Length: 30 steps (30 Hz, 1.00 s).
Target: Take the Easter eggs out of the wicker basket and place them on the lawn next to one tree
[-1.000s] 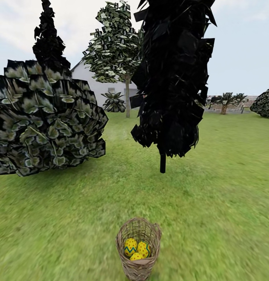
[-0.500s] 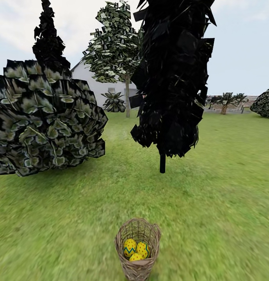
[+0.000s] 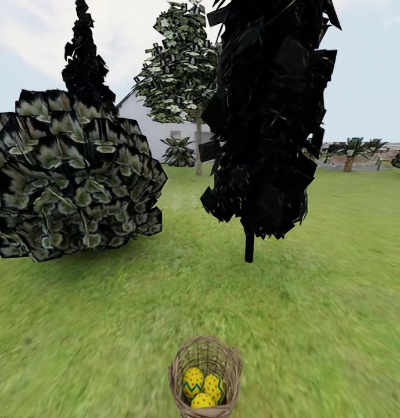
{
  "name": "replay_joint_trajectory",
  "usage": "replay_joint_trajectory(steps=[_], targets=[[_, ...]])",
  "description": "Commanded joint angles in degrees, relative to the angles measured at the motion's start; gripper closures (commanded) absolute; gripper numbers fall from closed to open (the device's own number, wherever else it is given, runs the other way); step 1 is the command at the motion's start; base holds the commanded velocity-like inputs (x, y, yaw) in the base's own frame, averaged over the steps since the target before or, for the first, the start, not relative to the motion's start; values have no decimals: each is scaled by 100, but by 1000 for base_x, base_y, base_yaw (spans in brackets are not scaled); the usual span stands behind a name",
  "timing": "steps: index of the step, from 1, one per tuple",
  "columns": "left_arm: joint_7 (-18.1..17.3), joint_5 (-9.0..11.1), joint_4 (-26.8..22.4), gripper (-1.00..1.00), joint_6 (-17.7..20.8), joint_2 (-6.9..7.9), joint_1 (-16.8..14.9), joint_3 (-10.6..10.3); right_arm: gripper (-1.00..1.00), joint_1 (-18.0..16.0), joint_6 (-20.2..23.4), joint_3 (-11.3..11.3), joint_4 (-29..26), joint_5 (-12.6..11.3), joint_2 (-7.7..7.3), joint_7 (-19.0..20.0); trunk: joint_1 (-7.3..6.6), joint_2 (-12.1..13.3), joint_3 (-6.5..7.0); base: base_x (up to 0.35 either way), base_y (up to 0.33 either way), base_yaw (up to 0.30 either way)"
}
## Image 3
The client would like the wicker basket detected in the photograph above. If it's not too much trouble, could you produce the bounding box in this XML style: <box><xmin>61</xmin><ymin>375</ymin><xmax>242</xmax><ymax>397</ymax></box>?
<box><xmin>166</xmin><ymin>336</ymin><xmax>243</xmax><ymax>418</ymax></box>

